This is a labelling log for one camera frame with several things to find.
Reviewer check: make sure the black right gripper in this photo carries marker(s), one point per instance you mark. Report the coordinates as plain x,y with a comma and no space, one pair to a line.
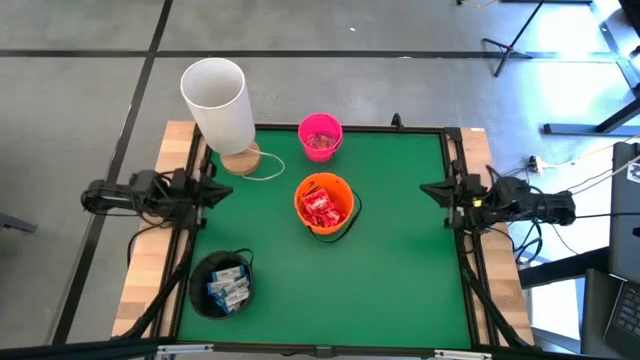
470,202

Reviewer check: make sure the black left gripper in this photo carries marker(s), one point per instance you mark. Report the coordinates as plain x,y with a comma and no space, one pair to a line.
185,197

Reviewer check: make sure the orange plastic bucket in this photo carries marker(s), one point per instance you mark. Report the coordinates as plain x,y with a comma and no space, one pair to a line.
346,197

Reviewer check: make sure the black plastic bucket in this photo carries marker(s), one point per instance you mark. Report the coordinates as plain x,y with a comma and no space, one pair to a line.
197,295

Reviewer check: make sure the green clear candy wrapper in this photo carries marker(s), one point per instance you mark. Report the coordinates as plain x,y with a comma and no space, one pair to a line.
329,141
315,141

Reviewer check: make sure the red clear candy pack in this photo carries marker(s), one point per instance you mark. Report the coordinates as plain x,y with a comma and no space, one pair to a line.
330,218

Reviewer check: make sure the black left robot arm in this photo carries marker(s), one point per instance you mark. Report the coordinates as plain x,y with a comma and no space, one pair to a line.
107,196

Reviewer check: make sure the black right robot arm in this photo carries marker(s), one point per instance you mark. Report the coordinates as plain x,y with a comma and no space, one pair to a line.
540,205

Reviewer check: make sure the white table lamp wooden base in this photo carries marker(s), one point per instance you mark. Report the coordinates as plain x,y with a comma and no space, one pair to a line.
220,110

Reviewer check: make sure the white power strip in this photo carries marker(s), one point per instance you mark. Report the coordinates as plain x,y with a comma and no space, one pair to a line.
536,164

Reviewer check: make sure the green table mat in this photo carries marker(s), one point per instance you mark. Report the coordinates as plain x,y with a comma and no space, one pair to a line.
390,280

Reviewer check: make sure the wooden table side board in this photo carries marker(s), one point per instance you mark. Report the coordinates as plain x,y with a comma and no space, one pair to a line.
507,300
150,280

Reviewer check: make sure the pink plastic bucket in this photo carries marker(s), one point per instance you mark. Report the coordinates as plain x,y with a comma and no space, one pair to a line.
320,155

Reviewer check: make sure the black desk beam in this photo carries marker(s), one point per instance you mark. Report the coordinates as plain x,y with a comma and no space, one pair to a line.
560,270

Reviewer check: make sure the black tripod stand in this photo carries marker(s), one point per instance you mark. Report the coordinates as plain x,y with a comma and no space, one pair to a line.
508,49

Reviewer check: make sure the grey laptop lid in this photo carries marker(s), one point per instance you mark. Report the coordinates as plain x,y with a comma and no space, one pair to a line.
625,215

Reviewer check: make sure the dark furniture foot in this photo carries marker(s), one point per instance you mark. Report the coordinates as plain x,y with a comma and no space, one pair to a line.
15,223

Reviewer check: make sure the dark grey laptop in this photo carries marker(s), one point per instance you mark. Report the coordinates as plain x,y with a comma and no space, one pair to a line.
625,310

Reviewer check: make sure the black clamp mount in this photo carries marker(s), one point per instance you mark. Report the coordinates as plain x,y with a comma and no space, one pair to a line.
397,121

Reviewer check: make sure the black table frame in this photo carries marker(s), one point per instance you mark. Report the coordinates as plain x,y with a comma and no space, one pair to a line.
375,128

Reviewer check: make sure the black desk frame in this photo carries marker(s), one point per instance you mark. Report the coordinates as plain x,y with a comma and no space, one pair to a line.
575,129

